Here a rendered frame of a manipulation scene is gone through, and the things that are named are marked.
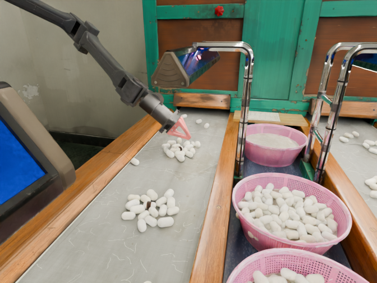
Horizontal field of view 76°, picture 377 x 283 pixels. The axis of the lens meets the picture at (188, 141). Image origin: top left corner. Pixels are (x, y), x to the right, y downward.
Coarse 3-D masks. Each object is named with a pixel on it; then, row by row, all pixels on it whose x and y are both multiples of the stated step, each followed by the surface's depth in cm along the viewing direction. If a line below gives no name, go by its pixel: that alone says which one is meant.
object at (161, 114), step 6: (156, 108) 78; (162, 108) 79; (156, 114) 79; (162, 114) 78; (168, 114) 79; (174, 114) 80; (156, 120) 81; (162, 120) 79; (168, 120) 76; (162, 126) 77; (162, 132) 78
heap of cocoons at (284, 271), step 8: (256, 272) 44; (288, 272) 44; (256, 280) 43; (264, 280) 42; (272, 280) 42; (280, 280) 42; (288, 280) 44; (296, 280) 43; (304, 280) 42; (312, 280) 42; (320, 280) 43
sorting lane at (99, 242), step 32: (192, 128) 113; (224, 128) 113; (160, 160) 84; (192, 160) 84; (128, 192) 67; (160, 192) 67; (192, 192) 67; (96, 224) 55; (128, 224) 55; (192, 224) 55; (64, 256) 47; (96, 256) 47; (128, 256) 47; (160, 256) 47; (192, 256) 47
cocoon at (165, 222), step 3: (159, 219) 54; (162, 219) 54; (165, 219) 54; (168, 219) 54; (171, 219) 54; (159, 222) 54; (162, 222) 53; (165, 222) 54; (168, 222) 54; (171, 222) 54; (159, 225) 54; (162, 225) 54; (165, 225) 54; (168, 225) 54; (171, 225) 54
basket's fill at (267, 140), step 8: (248, 136) 105; (256, 136) 106; (264, 136) 104; (272, 136) 104; (280, 136) 105; (264, 144) 96; (272, 144) 98; (280, 144) 97; (288, 144) 97; (296, 144) 98
